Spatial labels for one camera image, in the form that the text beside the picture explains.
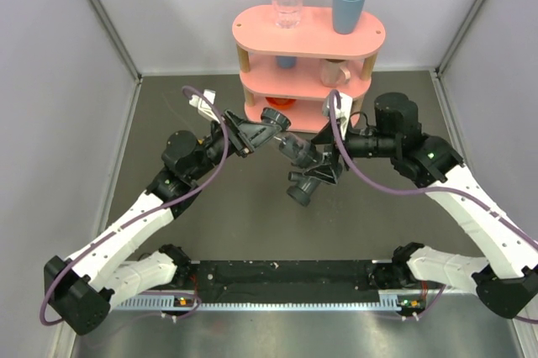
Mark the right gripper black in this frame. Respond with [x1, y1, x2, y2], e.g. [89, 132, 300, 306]
[303, 118, 398, 184]

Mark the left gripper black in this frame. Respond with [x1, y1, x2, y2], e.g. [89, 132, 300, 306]
[189, 109, 282, 181]

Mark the grey pvc tee fitting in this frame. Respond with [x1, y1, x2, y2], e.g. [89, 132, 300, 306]
[287, 152, 324, 207]

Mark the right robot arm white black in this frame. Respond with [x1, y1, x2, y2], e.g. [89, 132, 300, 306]
[314, 90, 537, 324]

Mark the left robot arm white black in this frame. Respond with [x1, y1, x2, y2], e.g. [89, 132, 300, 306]
[39, 108, 291, 335]

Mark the orange bowl bottom shelf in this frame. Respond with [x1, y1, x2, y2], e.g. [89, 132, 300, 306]
[266, 97, 296, 109]

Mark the pink three-tier shelf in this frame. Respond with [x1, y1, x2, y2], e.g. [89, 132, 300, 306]
[232, 5, 386, 133]

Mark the small blue cup middle shelf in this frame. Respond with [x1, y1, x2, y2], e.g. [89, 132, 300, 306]
[276, 55, 297, 69]

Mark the clear drinking glass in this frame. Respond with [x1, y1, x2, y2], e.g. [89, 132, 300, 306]
[272, 0, 303, 29]

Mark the tall blue plastic cup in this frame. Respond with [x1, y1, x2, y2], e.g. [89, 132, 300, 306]
[332, 0, 366, 34]

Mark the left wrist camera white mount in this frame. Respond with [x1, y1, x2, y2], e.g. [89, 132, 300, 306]
[188, 89, 219, 122]

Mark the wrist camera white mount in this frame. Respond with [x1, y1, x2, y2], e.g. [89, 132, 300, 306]
[188, 89, 219, 122]
[322, 89, 354, 140]

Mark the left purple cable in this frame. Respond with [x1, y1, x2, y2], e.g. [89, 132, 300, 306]
[39, 85, 230, 328]

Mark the purple cable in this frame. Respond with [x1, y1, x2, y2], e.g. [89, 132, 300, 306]
[328, 89, 538, 325]
[39, 85, 230, 328]

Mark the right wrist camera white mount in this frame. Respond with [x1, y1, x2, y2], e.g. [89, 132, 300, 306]
[322, 89, 354, 140]

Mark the grey slotted cable duct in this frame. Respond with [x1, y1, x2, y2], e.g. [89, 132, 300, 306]
[114, 294, 424, 313]

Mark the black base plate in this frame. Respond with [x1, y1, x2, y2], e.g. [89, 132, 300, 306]
[190, 260, 419, 304]

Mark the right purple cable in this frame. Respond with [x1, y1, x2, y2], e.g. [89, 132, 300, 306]
[328, 89, 538, 325]

